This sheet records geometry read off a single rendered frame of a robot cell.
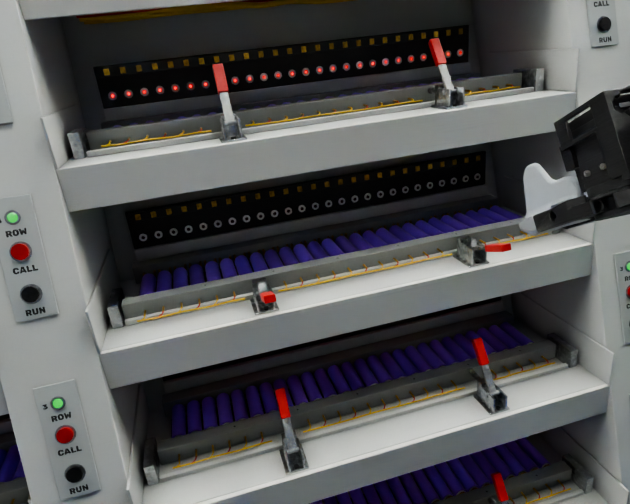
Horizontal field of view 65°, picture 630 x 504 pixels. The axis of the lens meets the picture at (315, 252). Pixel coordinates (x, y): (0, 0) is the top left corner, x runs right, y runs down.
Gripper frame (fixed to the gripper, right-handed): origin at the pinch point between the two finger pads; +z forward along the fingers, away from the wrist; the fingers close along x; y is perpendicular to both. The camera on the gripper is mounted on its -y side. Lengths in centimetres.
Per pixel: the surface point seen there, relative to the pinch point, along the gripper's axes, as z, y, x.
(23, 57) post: 7, 27, 44
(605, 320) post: 16.9, -12.1, -17.0
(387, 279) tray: 16.6, -0.9, 10.8
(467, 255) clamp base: 15.5, -0.1, 0.3
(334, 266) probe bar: 18.4, 2.2, 16.4
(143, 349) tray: 14.6, -2.7, 39.5
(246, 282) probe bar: 18.2, 2.4, 27.4
